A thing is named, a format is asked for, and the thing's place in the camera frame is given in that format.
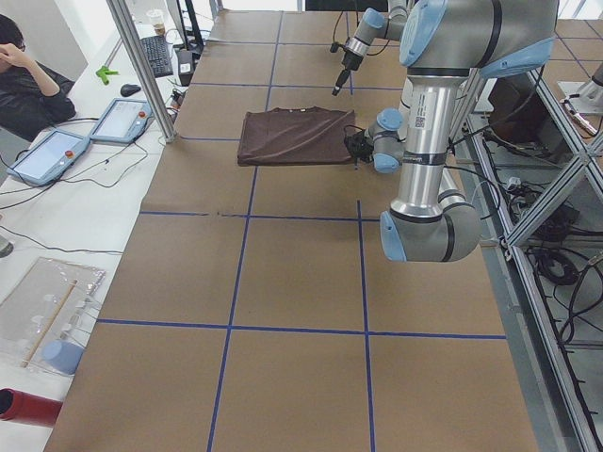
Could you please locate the clear plastic bag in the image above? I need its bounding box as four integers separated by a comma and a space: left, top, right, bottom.
1, 258, 106, 376

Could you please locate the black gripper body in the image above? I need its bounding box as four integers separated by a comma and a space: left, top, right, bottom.
358, 138, 374, 163
342, 50, 362, 72

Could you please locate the green plastic clamp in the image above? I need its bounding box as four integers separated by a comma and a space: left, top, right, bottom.
95, 66, 120, 86

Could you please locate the seated person in black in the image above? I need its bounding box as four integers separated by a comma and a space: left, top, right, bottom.
1, 15, 76, 142

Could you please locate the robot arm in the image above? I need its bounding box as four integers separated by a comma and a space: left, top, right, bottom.
330, 0, 416, 96
375, 1, 558, 262

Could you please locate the far teach pendant tablet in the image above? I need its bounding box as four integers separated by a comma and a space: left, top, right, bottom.
90, 98, 153, 144

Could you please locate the red cylinder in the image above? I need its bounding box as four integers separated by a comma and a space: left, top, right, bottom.
1, 388, 62, 428

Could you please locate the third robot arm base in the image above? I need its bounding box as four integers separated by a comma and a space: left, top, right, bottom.
557, 66, 602, 116

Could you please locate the black keyboard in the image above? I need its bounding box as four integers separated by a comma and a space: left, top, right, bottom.
139, 36, 173, 77

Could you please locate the blue plastic cup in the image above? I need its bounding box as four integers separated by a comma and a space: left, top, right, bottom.
42, 340, 85, 375

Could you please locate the black computer mouse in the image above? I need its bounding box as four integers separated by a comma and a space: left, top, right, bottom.
120, 84, 141, 97

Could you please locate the teach pendant tablet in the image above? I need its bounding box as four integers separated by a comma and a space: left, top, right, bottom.
7, 129, 90, 186
90, 98, 153, 144

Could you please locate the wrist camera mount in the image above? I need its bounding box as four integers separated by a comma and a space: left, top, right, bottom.
344, 132, 365, 160

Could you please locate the brown t-shirt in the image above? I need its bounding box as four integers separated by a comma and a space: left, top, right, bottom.
237, 106, 355, 166

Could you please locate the near teach pendant tablet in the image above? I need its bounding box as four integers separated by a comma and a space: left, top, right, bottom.
7, 129, 90, 186

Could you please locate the aluminium frame post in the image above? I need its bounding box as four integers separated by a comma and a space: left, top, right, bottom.
106, 0, 176, 143

